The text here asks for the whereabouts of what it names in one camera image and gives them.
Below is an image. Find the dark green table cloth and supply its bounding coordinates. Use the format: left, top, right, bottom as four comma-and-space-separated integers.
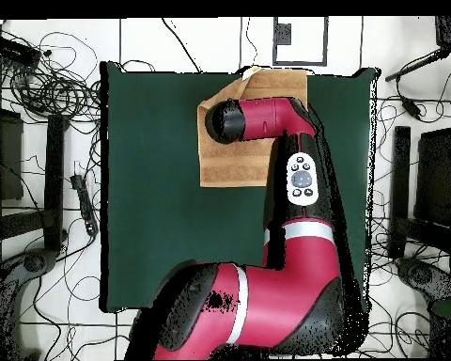
99, 60, 381, 315

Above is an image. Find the black power adapter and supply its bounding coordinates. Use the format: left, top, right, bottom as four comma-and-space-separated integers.
400, 96, 424, 121

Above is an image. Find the black cable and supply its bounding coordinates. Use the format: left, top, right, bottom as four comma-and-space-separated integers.
161, 17, 203, 73

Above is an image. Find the black rectangular box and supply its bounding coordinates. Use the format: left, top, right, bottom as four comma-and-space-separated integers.
0, 35, 41, 68

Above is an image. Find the black rod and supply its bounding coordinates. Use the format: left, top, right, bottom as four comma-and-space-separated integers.
383, 47, 451, 83

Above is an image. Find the black floor beam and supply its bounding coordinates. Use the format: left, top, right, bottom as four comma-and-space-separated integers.
388, 125, 412, 259
43, 114, 70, 252

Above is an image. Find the dark flat panel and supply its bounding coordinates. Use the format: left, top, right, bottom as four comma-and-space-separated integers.
414, 127, 451, 227
0, 106, 24, 201

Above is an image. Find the orange terry towel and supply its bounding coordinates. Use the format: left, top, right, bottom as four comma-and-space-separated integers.
196, 66, 309, 188

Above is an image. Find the black power strip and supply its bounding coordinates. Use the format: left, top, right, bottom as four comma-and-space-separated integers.
70, 173, 100, 237

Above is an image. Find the dark grey stand base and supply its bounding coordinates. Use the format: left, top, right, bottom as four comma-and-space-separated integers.
0, 247, 59, 360
394, 257, 451, 302

